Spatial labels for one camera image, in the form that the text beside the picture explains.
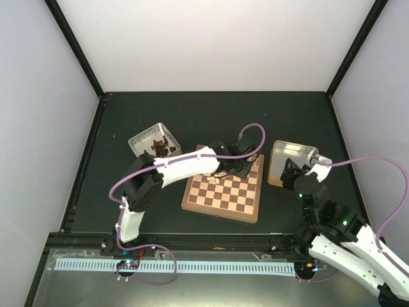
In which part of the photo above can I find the yellow tin box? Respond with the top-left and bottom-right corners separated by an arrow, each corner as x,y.
268,140 -> 319,187

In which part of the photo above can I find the light blue slotted cable duct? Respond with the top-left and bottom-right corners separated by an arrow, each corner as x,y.
54,258 -> 296,277

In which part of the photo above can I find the pile of dark chess pieces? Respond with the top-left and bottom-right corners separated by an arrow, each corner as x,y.
143,136 -> 176,158

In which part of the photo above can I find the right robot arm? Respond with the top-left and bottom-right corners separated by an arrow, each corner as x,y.
280,156 -> 408,306

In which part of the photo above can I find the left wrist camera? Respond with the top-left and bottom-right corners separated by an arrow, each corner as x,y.
233,137 -> 256,155

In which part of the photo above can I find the black frame post left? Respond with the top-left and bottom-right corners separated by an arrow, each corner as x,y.
44,0 -> 105,98

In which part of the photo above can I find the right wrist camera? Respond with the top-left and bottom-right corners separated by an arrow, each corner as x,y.
306,154 -> 332,182

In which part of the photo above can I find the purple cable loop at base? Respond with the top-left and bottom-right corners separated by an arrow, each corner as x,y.
114,241 -> 183,285

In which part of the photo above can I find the pink embossed tin box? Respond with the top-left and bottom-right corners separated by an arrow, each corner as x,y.
128,123 -> 181,157

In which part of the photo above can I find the black frame post right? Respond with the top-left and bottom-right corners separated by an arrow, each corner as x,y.
325,0 -> 389,98

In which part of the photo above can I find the black frame post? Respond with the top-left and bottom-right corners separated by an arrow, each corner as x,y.
44,0 -> 105,98
325,0 -> 389,98

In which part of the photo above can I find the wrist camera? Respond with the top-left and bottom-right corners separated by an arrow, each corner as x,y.
233,137 -> 256,155
306,154 -> 332,182

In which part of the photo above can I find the wooden chess board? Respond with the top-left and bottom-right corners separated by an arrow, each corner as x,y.
181,155 -> 265,223

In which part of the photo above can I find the small circuit board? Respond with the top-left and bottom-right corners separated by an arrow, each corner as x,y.
116,260 -> 139,270

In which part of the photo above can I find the pile of light chess pieces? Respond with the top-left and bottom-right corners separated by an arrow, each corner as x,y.
206,153 -> 259,184

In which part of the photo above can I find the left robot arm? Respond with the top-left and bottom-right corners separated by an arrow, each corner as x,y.
109,138 -> 262,255

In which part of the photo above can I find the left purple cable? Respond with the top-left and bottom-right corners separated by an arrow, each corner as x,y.
108,123 -> 266,252

